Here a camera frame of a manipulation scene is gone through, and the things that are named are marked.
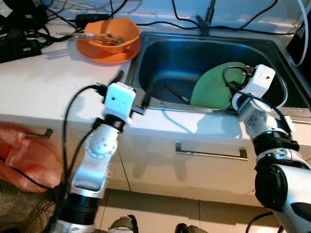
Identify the dark handled utensil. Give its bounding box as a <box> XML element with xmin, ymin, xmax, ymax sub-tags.
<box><xmin>163</xmin><ymin>83</ymin><xmax>191</xmax><ymax>103</ymax></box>

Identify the green plate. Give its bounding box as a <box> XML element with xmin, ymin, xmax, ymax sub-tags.
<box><xmin>190</xmin><ymin>62</ymin><xmax>246</xmax><ymax>110</ymax></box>

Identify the white kitchen cabinet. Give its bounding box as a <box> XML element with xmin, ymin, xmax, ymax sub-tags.
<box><xmin>0</xmin><ymin>116</ymin><xmax>311</xmax><ymax>204</ymax></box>

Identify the orange plate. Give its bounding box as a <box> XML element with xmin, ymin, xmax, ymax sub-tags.
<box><xmin>75</xmin><ymin>36</ymin><xmax>141</xmax><ymax>64</ymax></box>

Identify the orange bowl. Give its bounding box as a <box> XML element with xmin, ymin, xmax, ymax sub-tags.
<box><xmin>84</xmin><ymin>18</ymin><xmax>141</xmax><ymax>53</ymax></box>

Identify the long silver utensil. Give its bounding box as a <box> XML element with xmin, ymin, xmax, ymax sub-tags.
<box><xmin>56</xmin><ymin>31</ymin><xmax>124</xmax><ymax>47</ymax></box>

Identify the stainless steel sink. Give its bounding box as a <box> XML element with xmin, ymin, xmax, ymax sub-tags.
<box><xmin>125</xmin><ymin>30</ymin><xmax>311</xmax><ymax>117</ymax></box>

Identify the black rectangular object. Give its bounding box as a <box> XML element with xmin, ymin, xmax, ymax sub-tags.
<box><xmin>287</xmin><ymin>24</ymin><xmax>311</xmax><ymax>66</ymax></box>

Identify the black power adapter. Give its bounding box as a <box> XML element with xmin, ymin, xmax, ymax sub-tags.
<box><xmin>75</xmin><ymin>13</ymin><xmax>110</xmax><ymax>25</ymax></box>

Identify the metal faucet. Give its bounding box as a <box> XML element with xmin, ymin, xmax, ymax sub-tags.
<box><xmin>196</xmin><ymin>0</ymin><xmax>217</xmax><ymax>35</ymax></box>

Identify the black power strip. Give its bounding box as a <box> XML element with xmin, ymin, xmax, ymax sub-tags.
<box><xmin>0</xmin><ymin>39</ymin><xmax>42</xmax><ymax>64</ymax></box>

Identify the black electronics box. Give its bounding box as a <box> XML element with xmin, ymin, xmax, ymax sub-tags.
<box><xmin>0</xmin><ymin>0</ymin><xmax>49</xmax><ymax>30</ymax></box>

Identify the orange plastic bag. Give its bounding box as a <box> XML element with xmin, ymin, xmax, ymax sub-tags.
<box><xmin>0</xmin><ymin>122</ymin><xmax>66</xmax><ymax>192</ymax></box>

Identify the robot right leg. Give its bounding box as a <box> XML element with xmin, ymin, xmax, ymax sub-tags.
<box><xmin>175</xmin><ymin>223</ymin><xmax>209</xmax><ymax>233</ymax></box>

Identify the floor fan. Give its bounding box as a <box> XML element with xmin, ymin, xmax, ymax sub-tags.
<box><xmin>0</xmin><ymin>180</ymin><xmax>64</xmax><ymax>233</ymax></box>

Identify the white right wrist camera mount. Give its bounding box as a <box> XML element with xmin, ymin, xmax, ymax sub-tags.
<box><xmin>231</xmin><ymin>64</ymin><xmax>276</xmax><ymax>110</ymax></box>

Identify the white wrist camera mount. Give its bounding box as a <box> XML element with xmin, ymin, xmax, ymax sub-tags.
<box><xmin>103</xmin><ymin>83</ymin><xmax>137</xmax><ymax>122</ymax></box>
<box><xmin>231</xmin><ymin>64</ymin><xmax>276</xmax><ymax>110</ymax></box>

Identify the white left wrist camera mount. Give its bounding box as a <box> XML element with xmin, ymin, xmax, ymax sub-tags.
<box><xmin>103</xmin><ymin>83</ymin><xmax>137</xmax><ymax>122</ymax></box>

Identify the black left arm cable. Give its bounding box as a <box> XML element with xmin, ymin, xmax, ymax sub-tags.
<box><xmin>46</xmin><ymin>83</ymin><xmax>105</xmax><ymax>233</ymax></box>

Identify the white hose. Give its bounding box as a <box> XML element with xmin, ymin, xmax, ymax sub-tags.
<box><xmin>296</xmin><ymin>0</ymin><xmax>311</xmax><ymax>66</ymax></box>

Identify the silver cabinet handle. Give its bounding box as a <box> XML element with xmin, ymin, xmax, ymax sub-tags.
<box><xmin>24</xmin><ymin>127</ymin><xmax>54</xmax><ymax>140</ymax></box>
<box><xmin>175</xmin><ymin>141</ymin><xmax>248</xmax><ymax>161</ymax></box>

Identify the black wall cable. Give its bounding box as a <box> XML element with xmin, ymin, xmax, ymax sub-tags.
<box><xmin>170</xmin><ymin>0</ymin><xmax>199</xmax><ymax>29</ymax></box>

